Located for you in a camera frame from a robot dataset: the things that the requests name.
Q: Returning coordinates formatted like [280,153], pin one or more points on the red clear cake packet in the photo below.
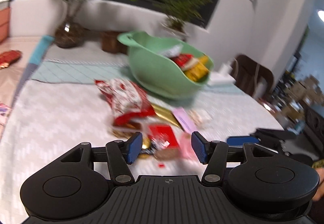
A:
[165,143]

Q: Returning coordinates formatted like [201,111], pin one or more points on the brown nut candy packet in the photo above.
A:
[126,130]

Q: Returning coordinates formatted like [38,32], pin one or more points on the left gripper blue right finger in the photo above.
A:
[201,147]

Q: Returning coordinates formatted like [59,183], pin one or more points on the lilac small packet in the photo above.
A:
[184,120]

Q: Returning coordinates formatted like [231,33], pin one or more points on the brown wooden tray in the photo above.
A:
[111,44]

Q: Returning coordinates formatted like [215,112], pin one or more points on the person right hand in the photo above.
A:
[320,190]

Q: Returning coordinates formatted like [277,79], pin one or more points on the dark wooden chair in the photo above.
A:
[249,74]

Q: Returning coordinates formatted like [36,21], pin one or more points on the black gold candy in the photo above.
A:
[148,148]

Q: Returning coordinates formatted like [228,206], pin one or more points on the white nougat packet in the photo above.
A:
[200,116]

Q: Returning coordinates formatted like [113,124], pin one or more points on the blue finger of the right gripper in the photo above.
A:
[238,141]

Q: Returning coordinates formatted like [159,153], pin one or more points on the yellow chip bag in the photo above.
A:
[199,70]

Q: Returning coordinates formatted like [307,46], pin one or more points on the orange drawer box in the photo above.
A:
[4,23]

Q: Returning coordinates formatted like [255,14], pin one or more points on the red white snack bag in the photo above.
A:
[126,100]

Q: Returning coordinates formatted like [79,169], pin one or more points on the white power strip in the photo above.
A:
[218,79]

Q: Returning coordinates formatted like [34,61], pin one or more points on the patterned tablecloth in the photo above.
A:
[58,106]

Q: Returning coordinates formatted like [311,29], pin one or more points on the white charger plug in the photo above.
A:
[225,69]

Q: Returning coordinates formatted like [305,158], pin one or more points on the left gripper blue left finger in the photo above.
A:
[133,147]

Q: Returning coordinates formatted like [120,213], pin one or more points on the light blue white packet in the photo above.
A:
[173,52]

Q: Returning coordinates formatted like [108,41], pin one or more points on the pink peach packet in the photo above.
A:
[185,146]

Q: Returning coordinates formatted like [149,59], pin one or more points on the red gold foil packet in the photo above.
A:
[9,57]

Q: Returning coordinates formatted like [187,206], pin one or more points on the large red cookie packet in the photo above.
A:
[182,59]

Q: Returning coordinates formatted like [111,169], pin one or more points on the green plastic bowl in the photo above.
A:
[157,73]

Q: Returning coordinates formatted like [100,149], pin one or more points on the small plant in white pot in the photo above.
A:
[178,13]

